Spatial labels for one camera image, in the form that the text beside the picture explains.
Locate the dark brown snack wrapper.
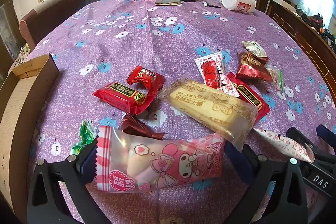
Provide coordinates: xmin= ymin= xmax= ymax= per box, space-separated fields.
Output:
xmin=119 ymin=114 xmax=167 ymax=140

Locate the dark glass-panel door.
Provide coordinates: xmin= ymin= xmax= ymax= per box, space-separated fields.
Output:
xmin=0 ymin=0 xmax=27 ymax=62

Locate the purple floral tablecloth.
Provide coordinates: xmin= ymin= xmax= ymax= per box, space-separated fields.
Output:
xmin=25 ymin=0 xmax=336 ymax=224

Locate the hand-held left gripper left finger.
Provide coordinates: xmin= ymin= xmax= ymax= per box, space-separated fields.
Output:
xmin=26 ymin=134 xmax=106 ymax=224

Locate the beige small snack packet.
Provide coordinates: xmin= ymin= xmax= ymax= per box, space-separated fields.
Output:
xmin=241 ymin=41 xmax=268 ymax=59

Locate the pink cartoon snack packet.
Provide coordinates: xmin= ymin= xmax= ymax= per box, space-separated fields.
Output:
xmin=95 ymin=126 xmax=226 ymax=192

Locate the white pink-print snack packet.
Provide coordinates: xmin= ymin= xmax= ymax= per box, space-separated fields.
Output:
xmin=252 ymin=128 xmax=315 ymax=163

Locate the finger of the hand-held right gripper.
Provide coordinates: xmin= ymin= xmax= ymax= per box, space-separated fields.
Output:
xmin=316 ymin=124 xmax=336 ymax=151
xmin=286 ymin=127 xmax=326 ymax=161

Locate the dark red shiny snack packet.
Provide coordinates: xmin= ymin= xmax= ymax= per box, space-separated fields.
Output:
xmin=235 ymin=51 xmax=274 ymax=82

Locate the red rectangular snack packet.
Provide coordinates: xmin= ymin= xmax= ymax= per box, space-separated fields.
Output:
xmin=227 ymin=72 xmax=270 ymax=123
xmin=92 ymin=82 xmax=156 ymax=116

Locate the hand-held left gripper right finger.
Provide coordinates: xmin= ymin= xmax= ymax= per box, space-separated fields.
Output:
xmin=223 ymin=140 xmax=308 ymax=224

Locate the patterned cushion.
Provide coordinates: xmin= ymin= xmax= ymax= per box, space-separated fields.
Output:
xmin=13 ymin=44 xmax=32 ymax=67

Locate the green candy wrapper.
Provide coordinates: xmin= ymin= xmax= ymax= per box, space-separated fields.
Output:
xmin=71 ymin=120 xmax=96 ymax=156

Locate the red candy wrapper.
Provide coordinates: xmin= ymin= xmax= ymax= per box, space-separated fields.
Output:
xmin=126 ymin=65 xmax=166 ymax=94

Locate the yellow biscuit packet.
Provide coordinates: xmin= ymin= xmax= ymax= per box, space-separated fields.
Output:
xmin=157 ymin=77 xmax=259 ymax=149

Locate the clear packet with green strips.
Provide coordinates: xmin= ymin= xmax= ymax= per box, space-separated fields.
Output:
xmin=265 ymin=61 xmax=284 ymax=92

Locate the brown armchair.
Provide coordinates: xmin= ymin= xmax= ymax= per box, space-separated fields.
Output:
xmin=19 ymin=0 xmax=85 ymax=51

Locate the white and red sachet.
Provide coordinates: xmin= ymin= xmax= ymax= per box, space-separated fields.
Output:
xmin=195 ymin=52 xmax=240 ymax=98

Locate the cardboard box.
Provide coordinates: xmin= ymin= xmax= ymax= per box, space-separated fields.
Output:
xmin=0 ymin=54 xmax=59 ymax=214

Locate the wooden cabinet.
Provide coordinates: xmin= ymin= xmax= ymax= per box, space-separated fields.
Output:
xmin=268 ymin=0 xmax=336 ymax=98

